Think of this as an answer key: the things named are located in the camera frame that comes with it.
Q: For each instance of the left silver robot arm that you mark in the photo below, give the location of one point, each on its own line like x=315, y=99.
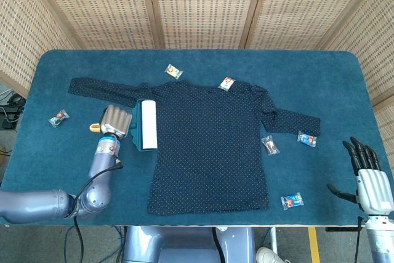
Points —
x=98, y=180

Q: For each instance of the navy polka dot shirt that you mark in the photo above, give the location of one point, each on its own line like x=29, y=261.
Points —
x=209, y=146

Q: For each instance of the teal white lint roller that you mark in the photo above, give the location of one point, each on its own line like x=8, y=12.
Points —
x=148, y=124

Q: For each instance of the white red snack packet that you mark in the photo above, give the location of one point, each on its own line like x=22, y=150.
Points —
x=226, y=83

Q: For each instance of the clear brown snack packet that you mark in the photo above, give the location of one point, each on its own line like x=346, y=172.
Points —
x=271, y=145

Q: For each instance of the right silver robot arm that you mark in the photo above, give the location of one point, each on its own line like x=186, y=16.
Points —
x=381, y=241

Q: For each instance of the white table leg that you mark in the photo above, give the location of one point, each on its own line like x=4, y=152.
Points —
x=271, y=238

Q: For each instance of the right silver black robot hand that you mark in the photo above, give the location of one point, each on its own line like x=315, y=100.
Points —
x=372, y=186

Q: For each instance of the clear dark snack packet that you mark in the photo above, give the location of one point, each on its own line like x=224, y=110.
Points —
x=58, y=118

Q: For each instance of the silver blue robot torso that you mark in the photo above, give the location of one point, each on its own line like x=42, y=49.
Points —
x=184, y=244

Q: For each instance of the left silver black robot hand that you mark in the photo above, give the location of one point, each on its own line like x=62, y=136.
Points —
x=115, y=121

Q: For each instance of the teal carpet table cover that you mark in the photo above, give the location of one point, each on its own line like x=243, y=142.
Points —
x=61, y=158

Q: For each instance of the black metal bracket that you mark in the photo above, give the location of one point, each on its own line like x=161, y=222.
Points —
x=341, y=229

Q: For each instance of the white shoe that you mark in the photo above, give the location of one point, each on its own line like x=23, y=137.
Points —
x=267, y=257

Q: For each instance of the yellow orange snack packet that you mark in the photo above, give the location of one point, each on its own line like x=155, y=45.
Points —
x=173, y=71

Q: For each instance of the white blue snack packet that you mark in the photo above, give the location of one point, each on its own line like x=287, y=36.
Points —
x=307, y=139

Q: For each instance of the woven bamboo screen panel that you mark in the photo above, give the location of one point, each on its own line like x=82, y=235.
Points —
x=30, y=29
x=369, y=44
x=101, y=7
x=203, y=7
x=301, y=7

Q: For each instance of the black floor equipment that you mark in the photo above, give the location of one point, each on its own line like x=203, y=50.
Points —
x=12, y=106

